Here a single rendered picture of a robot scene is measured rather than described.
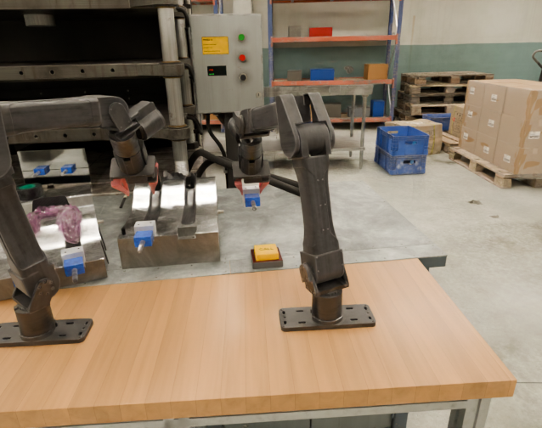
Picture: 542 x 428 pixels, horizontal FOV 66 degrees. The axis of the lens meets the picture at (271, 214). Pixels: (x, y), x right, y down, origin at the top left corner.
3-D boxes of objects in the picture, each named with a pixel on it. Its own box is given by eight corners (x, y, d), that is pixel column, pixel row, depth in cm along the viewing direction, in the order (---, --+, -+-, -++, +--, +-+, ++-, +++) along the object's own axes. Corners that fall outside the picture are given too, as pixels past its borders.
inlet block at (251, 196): (263, 216, 114) (263, 198, 112) (245, 218, 114) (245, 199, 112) (259, 202, 127) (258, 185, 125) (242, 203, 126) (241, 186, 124)
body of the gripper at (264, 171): (232, 166, 118) (231, 146, 112) (267, 164, 119) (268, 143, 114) (234, 182, 114) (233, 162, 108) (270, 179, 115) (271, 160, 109)
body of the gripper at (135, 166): (113, 163, 101) (104, 140, 95) (156, 160, 102) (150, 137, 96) (110, 183, 97) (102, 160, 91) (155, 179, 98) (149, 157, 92)
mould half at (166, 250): (220, 261, 114) (217, 216, 109) (121, 269, 111) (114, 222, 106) (217, 199, 160) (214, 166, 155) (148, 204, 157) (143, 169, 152)
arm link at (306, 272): (298, 261, 85) (313, 273, 81) (334, 251, 89) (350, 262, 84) (298, 287, 88) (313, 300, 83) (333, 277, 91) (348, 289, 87)
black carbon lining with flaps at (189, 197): (196, 231, 116) (193, 199, 112) (137, 235, 114) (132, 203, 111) (199, 191, 148) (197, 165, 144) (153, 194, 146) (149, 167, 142)
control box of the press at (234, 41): (270, 314, 224) (262, 12, 168) (212, 320, 220) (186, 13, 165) (265, 292, 244) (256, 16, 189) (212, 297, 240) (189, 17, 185)
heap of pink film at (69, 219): (87, 241, 113) (81, 215, 110) (12, 256, 107) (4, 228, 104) (82, 211, 135) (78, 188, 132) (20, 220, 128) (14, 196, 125)
